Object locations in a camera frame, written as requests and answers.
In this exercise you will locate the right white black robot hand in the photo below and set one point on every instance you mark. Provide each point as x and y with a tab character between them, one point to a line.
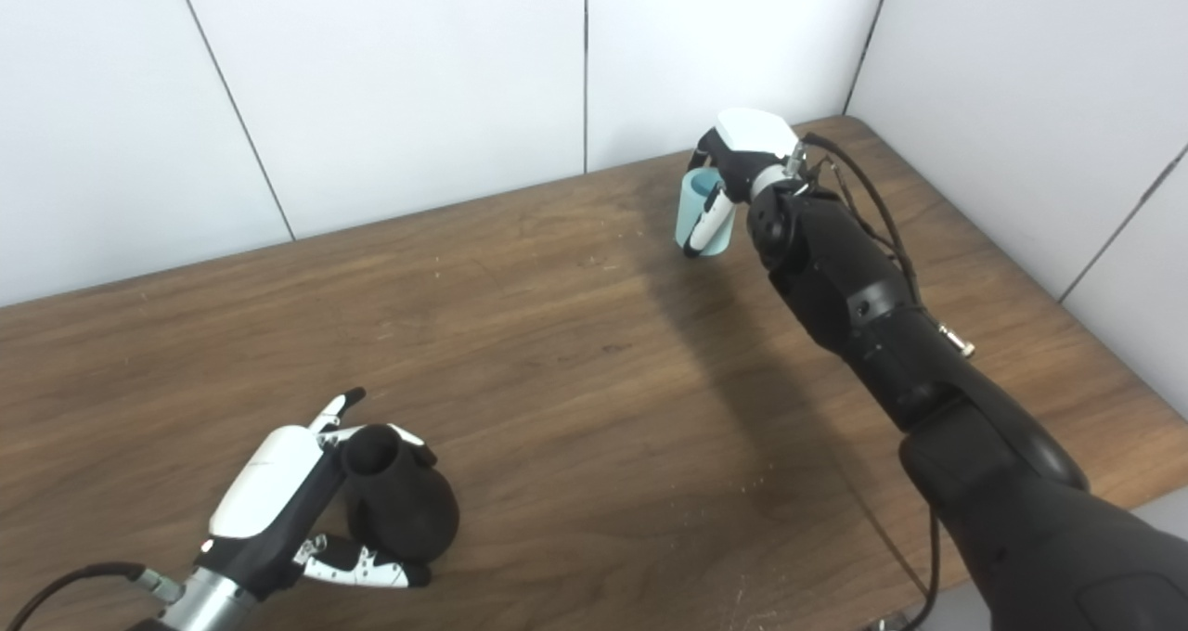
752	139

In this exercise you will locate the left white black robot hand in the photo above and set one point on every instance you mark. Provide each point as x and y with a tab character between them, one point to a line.
264	492

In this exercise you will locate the black nozzle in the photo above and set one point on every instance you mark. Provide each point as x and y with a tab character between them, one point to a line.
408	510

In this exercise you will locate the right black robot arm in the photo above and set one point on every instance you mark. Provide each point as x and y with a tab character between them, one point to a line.
928	371

